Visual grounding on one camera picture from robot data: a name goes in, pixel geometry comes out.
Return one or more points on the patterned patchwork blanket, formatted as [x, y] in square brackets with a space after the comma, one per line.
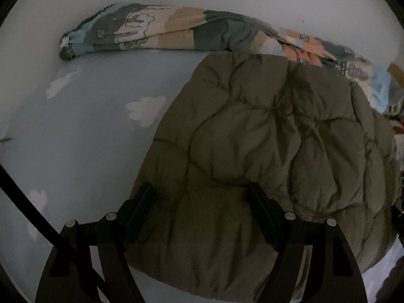
[214, 31]

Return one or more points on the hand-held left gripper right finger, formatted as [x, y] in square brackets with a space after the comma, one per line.
[262, 211]

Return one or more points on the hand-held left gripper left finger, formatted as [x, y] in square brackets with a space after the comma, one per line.
[142, 202]

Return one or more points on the light blue cloud-print bedsheet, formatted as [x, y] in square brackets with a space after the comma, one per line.
[94, 132]

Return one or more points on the olive green padded jacket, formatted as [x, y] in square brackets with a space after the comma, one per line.
[252, 132]

